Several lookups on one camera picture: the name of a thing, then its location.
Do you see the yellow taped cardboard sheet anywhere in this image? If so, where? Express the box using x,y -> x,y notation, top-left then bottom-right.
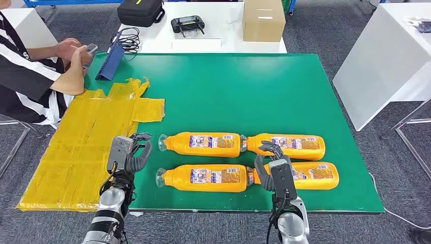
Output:
17,77 -> 166,213

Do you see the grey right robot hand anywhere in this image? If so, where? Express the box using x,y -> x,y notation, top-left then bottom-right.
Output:
254,140 -> 292,193

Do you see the person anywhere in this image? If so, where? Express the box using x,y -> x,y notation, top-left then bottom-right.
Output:
0,0 -> 98,125

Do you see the printed brochure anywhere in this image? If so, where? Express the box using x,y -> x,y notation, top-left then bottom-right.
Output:
403,16 -> 431,35

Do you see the person's right hand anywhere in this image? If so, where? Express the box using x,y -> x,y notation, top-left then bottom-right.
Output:
69,45 -> 93,73

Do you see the blue metal shelving rack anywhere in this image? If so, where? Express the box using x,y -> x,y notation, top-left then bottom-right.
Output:
23,0 -> 297,16

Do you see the orange detergent bottle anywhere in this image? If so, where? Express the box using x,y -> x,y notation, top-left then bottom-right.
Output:
239,133 -> 326,161
247,162 -> 340,191
158,132 -> 244,158
155,164 -> 251,193

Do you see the black handheld controller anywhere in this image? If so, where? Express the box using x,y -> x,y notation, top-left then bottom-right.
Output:
170,15 -> 205,38

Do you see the person's left hand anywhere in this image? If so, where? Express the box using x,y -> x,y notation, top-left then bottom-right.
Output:
53,38 -> 83,63

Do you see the black carry case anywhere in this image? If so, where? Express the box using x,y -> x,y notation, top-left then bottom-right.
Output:
117,0 -> 166,27

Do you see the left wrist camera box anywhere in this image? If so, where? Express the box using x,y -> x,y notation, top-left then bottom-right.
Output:
107,136 -> 134,174

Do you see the green table mat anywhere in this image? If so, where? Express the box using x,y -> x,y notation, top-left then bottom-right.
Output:
84,52 -> 386,215

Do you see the black floor object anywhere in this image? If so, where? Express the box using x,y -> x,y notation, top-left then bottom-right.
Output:
409,229 -> 431,244

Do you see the long white table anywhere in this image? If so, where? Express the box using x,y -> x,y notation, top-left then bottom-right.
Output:
116,2 -> 288,54

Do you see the brown cardboard box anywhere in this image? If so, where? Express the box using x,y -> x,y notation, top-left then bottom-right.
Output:
242,0 -> 286,43

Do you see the metal chair frame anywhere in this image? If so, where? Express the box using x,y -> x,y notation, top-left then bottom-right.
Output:
0,111 -> 58,179

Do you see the white floor cable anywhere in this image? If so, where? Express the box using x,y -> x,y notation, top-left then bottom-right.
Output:
368,172 -> 431,231

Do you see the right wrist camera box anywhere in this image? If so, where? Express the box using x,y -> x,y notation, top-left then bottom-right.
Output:
268,160 -> 298,202

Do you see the white table with metal legs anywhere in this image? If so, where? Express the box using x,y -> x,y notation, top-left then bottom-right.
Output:
332,3 -> 431,179

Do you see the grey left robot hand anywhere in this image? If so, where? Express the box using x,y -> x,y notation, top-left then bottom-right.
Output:
125,132 -> 153,176

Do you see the black cable bundle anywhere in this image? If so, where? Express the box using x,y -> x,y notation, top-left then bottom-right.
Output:
111,27 -> 141,54

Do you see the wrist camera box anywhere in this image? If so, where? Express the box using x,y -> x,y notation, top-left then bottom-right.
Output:
268,160 -> 298,202
107,136 -> 134,174

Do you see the blue tablet case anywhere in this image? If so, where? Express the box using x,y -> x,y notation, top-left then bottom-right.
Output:
95,32 -> 125,81

